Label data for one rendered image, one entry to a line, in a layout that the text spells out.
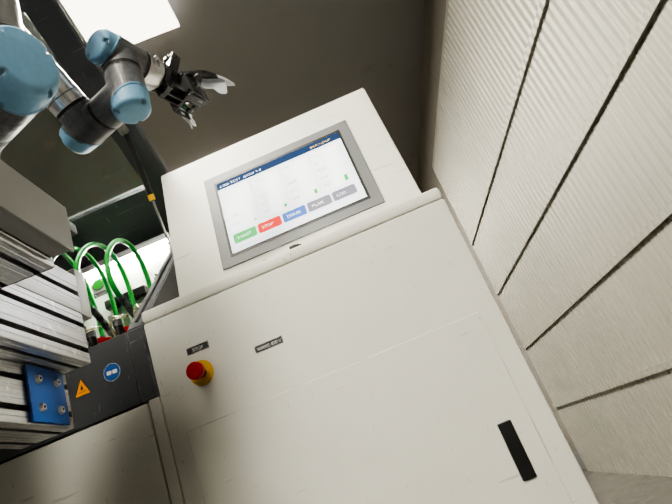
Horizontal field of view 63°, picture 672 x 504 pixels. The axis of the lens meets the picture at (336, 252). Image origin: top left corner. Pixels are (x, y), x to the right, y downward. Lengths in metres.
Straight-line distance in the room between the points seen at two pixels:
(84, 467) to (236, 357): 0.37
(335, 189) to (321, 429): 0.69
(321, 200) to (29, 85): 0.82
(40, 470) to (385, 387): 0.73
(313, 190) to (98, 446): 0.82
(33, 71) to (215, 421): 0.69
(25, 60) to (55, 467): 0.79
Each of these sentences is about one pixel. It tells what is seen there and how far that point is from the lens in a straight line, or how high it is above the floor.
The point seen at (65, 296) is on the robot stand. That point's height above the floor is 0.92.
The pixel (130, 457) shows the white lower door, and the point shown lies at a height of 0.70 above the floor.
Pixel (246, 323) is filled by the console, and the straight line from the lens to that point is 1.16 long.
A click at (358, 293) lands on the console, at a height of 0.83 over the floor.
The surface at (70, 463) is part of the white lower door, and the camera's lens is 1.30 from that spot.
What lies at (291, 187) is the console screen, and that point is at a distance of 1.56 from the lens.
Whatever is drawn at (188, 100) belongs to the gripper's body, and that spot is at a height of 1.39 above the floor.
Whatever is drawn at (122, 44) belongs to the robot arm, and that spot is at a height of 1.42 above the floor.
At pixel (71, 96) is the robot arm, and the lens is 1.26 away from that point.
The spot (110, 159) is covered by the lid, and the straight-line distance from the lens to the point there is 1.87.
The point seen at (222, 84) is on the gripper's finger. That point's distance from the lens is 1.41.
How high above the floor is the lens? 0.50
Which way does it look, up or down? 22 degrees up
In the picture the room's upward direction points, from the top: 22 degrees counter-clockwise
